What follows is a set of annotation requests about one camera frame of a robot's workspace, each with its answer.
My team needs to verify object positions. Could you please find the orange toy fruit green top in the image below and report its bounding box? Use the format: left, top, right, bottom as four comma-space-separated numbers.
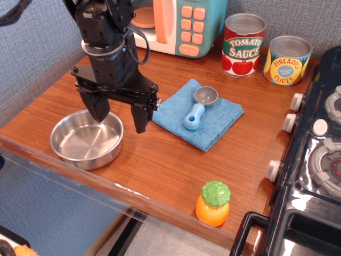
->
196, 180, 231, 227

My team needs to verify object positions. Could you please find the blue folded cloth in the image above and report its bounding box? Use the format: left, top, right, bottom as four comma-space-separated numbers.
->
152, 79, 244, 152

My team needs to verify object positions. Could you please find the tomato sauce can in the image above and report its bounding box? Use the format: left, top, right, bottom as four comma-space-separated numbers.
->
221, 13, 266, 76

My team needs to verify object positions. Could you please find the blue grey toy scoop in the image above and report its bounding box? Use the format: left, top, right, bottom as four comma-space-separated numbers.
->
183, 86, 218, 131

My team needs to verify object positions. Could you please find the round metal pot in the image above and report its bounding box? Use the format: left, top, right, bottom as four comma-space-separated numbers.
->
50, 110, 124, 170

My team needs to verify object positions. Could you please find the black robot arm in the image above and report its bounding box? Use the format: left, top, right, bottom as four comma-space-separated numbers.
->
64, 1, 160, 133

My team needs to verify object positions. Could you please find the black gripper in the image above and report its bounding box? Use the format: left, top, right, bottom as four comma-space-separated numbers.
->
71, 34, 160, 134

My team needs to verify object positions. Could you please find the pineapple slices can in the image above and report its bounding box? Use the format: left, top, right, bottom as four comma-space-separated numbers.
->
263, 35, 313, 86

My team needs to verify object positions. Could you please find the toy microwave teal orange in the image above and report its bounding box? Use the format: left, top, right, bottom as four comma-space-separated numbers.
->
132, 0, 228, 58

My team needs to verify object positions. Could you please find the black toy stove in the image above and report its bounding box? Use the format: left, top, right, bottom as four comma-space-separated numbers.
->
230, 46, 340, 255

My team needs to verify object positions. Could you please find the clear acrylic table guard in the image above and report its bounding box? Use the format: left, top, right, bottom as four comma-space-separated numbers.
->
0, 135, 254, 256

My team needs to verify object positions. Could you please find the black braided cable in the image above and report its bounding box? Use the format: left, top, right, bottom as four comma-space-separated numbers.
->
0, 0, 33, 27

